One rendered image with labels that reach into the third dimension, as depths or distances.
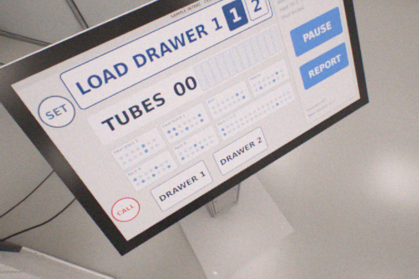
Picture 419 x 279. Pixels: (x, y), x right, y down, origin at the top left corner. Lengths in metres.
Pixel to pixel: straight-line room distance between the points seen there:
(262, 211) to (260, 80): 1.04
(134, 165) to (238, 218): 1.04
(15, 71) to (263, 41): 0.32
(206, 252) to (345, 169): 0.83
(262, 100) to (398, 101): 1.56
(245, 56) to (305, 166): 1.19
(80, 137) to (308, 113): 0.37
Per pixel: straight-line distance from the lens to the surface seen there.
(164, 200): 0.45
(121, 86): 0.38
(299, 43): 0.47
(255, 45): 0.43
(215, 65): 0.40
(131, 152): 0.40
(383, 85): 1.99
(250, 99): 0.44
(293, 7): 0.46
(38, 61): 0.38
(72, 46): 0.37
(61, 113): 0.38
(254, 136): 0.46
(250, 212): 1.41
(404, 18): 2.45
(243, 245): 1.40
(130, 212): 0.45
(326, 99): 0.53
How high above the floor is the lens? 1.43
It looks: 62 degrees down
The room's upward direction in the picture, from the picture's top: 7 degrees counter-clockwise
